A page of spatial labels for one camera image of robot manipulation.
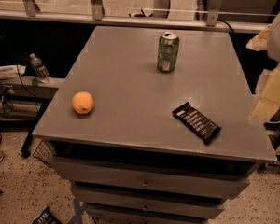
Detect low grey side bench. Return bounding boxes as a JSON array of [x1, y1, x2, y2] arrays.
[[0, 76, 64, 158]]

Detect top grey drawer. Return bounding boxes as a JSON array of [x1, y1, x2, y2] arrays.
[[49, 156, 249, 199]]

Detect black cable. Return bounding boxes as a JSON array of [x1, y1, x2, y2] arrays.
[[0, 65, 41, 151]]

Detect white plastic bag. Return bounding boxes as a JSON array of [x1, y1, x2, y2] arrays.
[[0, 65, 26, 80]]

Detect middle grey drawer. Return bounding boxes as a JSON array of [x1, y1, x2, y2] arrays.
[[71, 185, 224, 219]]

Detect metal window frame rail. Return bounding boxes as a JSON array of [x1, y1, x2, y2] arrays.
[[0, 0, 272, 33]]

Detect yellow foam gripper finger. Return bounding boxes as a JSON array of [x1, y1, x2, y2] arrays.
[[252, 64, 280, 120]]

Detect grey drawer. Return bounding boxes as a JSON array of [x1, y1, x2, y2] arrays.
[[49, 156, 249, 199], [85, 203, 208, 224], [71, 185, 224, 219]]

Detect clear plastic water bottle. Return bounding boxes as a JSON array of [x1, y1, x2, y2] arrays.
[[30, 53, 51, 83]]

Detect black rxbar chocolate bar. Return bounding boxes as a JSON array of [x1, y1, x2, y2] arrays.
[[172, 102, 221, 145]]

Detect bottom grey drawer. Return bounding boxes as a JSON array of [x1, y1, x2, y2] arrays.
[[85, 203, 208, 224]]

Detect grey drawer cabinet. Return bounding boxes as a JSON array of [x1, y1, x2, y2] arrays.
[[32, 25, 278, 224]]

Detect black wire basket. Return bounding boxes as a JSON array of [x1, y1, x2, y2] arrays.
[[33, 141, 51, 167]]

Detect orange fruit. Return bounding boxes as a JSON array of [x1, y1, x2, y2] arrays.
[[72, 91, 94, 114]]

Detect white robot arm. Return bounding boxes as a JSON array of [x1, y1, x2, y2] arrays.
[[246, 12, 280, 119]]

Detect black snack bag on floor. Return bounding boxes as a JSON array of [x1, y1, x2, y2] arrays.
[[32, 206, 62, 224]]

